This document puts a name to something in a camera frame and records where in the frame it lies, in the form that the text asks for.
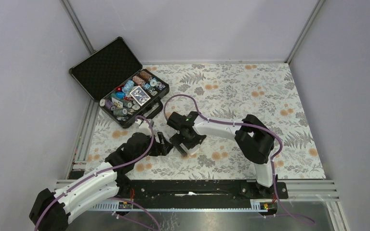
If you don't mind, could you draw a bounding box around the black poker chip case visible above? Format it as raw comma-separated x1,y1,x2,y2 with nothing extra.
69,37,170,128

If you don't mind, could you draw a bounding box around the playing card deck box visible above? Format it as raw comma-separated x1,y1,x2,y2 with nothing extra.
130,86,151,106

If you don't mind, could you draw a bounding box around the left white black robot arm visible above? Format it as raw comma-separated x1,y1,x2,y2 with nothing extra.
29,132,173,231

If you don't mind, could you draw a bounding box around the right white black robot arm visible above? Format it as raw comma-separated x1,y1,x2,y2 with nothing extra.
167,111,276,198

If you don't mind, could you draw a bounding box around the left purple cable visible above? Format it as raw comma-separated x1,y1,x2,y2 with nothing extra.
33,115,155,231

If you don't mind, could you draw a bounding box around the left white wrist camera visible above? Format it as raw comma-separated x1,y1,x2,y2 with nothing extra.
135,119,154,135

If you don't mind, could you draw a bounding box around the floral table mat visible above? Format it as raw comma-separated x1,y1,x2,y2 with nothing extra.
86,63,327,181

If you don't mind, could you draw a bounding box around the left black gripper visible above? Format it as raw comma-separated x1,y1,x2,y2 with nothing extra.
133,132,173,163

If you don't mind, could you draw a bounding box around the white remote control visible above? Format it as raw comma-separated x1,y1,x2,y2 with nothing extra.
177,144,201,157

